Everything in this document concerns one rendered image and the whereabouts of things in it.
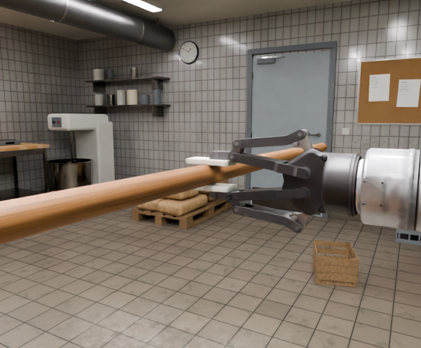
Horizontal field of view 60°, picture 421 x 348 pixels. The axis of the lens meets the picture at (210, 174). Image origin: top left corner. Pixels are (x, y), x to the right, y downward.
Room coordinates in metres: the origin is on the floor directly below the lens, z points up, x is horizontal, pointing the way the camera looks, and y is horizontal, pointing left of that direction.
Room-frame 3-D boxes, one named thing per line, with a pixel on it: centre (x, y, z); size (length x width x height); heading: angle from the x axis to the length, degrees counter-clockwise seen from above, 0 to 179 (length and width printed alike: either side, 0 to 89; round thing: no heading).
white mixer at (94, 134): (5.45, 1.99, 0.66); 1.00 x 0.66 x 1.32; 151
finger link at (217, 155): (0.51, -0.02, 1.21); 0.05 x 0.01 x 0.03; 61
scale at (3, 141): (4.91, 2.80, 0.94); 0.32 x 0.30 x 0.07; 61
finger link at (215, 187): (0.52, 0.00, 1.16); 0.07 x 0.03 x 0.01; 61
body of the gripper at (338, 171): (0.44, -0.14, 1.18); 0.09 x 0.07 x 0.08; 61
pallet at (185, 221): (4.72, 0.33, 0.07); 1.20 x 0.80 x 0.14; 151
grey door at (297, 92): (4.75, -0.99, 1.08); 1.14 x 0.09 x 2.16; 61
